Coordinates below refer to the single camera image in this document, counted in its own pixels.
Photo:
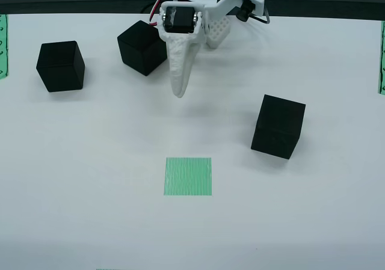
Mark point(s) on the black cube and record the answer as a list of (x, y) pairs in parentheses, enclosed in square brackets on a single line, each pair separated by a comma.
[(138, 47), (60, 68), (278, 128)]

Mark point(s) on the green striped square marker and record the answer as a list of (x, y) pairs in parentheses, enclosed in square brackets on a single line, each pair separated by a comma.
[(188, 176)]

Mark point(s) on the green striped strip marker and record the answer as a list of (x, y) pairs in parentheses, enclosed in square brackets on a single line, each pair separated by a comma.
[(3, 41), (382, 56)]

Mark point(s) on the wrist camera on white bracket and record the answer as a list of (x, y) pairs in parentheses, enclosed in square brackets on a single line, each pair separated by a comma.
[(230, 1)]

